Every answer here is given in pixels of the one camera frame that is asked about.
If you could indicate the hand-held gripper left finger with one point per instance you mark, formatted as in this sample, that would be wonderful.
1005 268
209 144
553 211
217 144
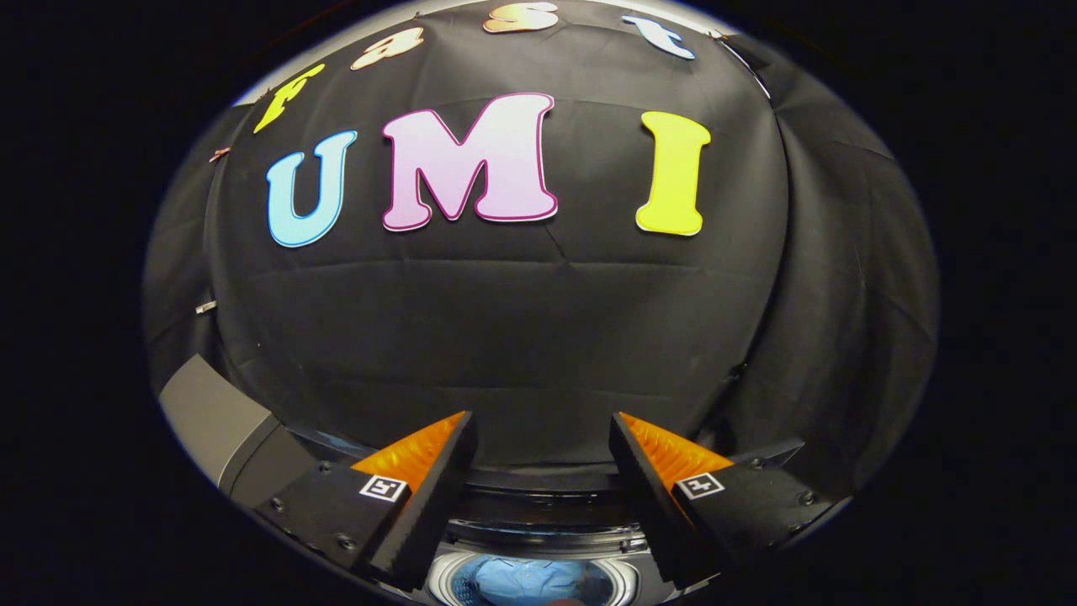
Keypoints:
433 513

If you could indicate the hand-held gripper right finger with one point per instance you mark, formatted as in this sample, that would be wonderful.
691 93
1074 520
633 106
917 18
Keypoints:
648 513

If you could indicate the grey washing machine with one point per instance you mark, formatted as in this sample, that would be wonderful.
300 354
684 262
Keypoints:
442 581

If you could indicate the light blue polo shirt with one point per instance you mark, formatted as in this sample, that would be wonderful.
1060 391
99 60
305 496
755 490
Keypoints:
522 581

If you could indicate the black backdrop cloth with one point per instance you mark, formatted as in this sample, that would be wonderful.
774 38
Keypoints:
505 337

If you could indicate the silver clip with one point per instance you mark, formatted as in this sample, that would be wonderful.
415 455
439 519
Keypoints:
205 307

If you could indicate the copper clip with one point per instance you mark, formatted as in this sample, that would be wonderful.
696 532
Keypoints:
220 154

